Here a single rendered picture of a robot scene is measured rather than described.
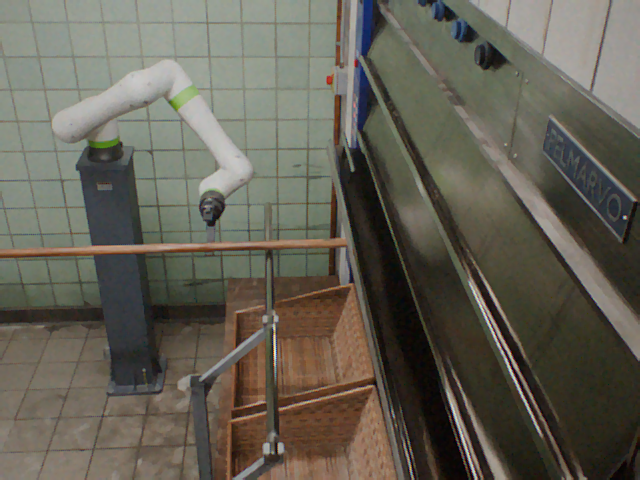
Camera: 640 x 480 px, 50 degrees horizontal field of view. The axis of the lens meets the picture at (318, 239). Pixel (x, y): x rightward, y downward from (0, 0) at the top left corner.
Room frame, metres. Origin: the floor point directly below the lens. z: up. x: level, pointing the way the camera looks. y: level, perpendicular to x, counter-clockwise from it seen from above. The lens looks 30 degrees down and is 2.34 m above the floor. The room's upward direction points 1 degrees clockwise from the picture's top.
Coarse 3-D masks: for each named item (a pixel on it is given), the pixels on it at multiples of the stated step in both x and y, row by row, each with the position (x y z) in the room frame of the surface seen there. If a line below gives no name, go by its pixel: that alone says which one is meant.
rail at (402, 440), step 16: (336, 160) 2.09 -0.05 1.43; (336, 176) 1.97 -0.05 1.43; (352, 224) 1.65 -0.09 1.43; (352, 240) 1.56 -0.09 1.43; (368, 288) 1.34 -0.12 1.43; (368, 304) 1.27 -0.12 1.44; (368, 320) 1.23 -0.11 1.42; (384, 352) 1.11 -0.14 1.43; (384, 368) 1.06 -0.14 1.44; (384, 384) 1.02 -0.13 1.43; (400, 416) 0.92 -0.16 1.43; (400, 432) 0.88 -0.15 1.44; (400, 448) 0.85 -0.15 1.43
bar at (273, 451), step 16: (272, 224) 2.13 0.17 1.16; (272, 240) 2.01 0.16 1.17; (272, 256) 1.90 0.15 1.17; (272, 272) 1.81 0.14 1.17; (272, 288) 1.72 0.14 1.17; (272, 304) 1.63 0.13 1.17; (272, 320) 1.55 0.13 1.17; (256, 336) 1.55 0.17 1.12; (272, 336) 1.48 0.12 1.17; (240, 352) 1.55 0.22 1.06; (272, 352) 1.41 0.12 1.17; (224, 368) 1.54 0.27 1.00; (272, 368) 1.35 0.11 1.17; (192, 384) 1.53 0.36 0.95; (208, 384) 1.55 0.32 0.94; (272, 384) 1.29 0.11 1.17; (192, 400) 1.52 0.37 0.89; (272, 400) 1.23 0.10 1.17; (272, 416) 1.18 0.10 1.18; (208, 432) 1.54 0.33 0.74; (272, 432) 1.13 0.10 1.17; (208, 448) 1.53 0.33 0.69; (272, 448) 1.08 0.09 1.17; (208, 464) 1.53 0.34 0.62; (256, 464) 1.08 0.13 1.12; (272, 464) 1.08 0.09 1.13
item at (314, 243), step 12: (288, 240) 1.94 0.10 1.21; (300, 240) 1.95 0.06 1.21; (312, 240) 1.95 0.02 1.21; (324, 240) 1.95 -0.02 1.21; (336, 240) 1.95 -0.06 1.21; (0, 252) 1.84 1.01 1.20; (12, 252) 1.85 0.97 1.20; (24, 252) 1.85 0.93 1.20; (36, 252) 1.85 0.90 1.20; (48, 252) 1.86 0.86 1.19; (60, 252) 1.86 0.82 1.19; (72, 252) 1.86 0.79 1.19; (84, 252) 1.87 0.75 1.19; (96, 252) 1.87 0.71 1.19; (108, 252) 1.87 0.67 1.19; (120, 252) 1.88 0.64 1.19; (132, 252) 1.88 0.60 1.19; (144, 252) 1.88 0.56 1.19; (156, 252) 1.89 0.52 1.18; (168, 252) 1.89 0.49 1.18; (180, 252) 1.90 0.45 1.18
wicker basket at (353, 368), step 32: (352, 288) 2.21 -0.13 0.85; (256, 320) 2.20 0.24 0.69; (288, 320) 2.20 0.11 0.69; (320, 320) 2.22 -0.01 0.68; (352, 320) 2.07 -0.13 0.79; (256, 352) 2.12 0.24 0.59; (288, 352) 2.12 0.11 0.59; (320, 352) 2.13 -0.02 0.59; (352, 352) 1.95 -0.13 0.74; (256, 384) 1.94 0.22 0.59; (288, 384) 1.94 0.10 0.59; (320, 384) 1.94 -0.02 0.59; (352, 384) 1.69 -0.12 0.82
